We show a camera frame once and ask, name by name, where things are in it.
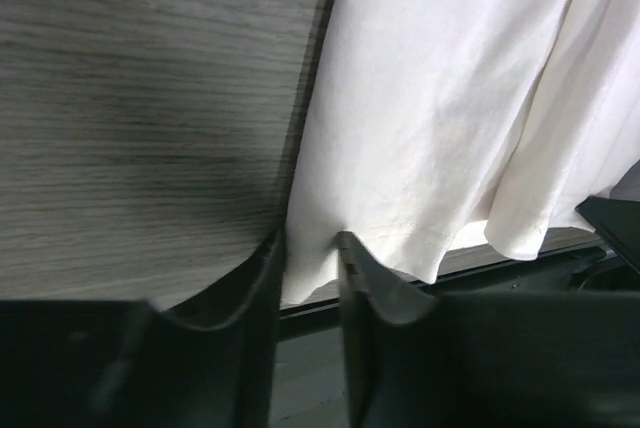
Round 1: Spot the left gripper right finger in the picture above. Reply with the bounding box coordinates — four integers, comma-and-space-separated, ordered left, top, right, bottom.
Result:
337, 232, 639, 427

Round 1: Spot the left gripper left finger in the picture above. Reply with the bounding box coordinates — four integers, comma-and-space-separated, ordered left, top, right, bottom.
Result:
1, 231, 285, 427

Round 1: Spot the white and green raglan shirt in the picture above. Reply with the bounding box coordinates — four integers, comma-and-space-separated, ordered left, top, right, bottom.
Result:
283, 0, 639, 303

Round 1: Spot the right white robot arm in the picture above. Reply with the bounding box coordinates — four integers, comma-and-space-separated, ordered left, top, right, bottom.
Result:
576, 197, 640, 271

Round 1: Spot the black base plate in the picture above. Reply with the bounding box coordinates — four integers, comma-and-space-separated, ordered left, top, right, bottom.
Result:
269, 240, 639, 427

